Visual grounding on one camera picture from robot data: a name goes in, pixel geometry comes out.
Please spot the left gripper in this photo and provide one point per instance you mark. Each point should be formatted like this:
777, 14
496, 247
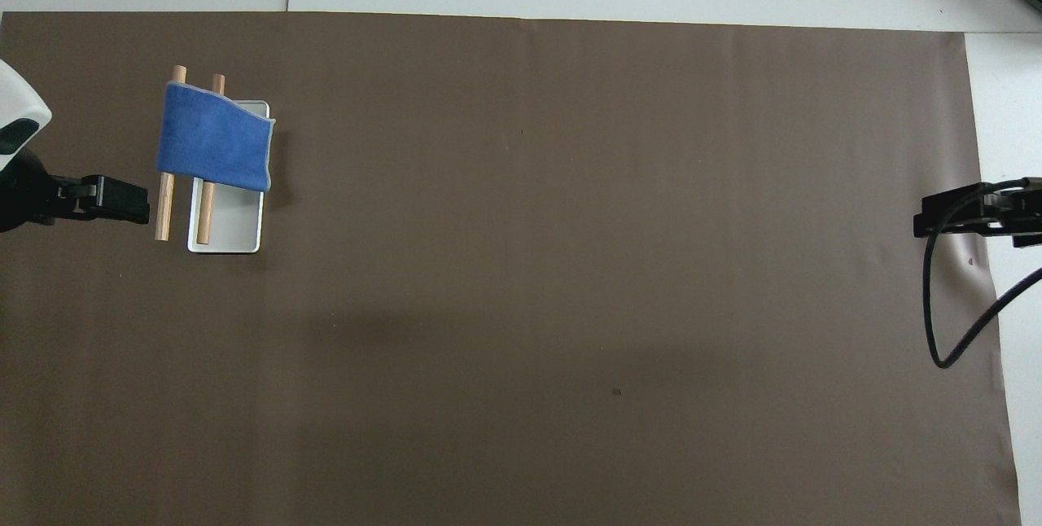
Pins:
24, 192

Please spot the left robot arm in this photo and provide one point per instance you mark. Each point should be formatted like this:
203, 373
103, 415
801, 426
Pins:
16, 103

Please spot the blue towel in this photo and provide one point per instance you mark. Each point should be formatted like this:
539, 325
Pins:
213, 139

